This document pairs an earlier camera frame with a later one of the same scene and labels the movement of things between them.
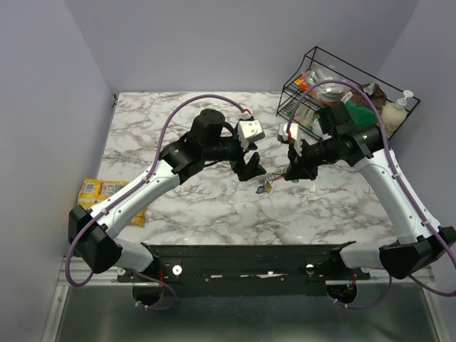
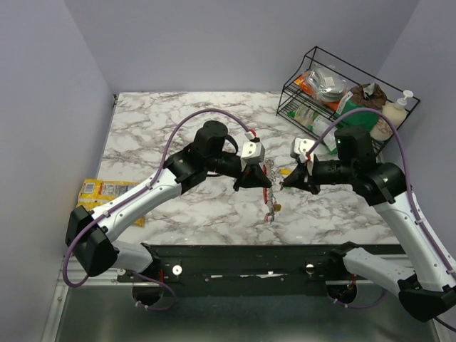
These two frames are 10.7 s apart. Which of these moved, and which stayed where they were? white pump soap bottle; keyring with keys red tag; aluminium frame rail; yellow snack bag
Moved: keyring with keys red tag
Stayed: aluminium frame rail; white pump soap bottle; yellow snack bag
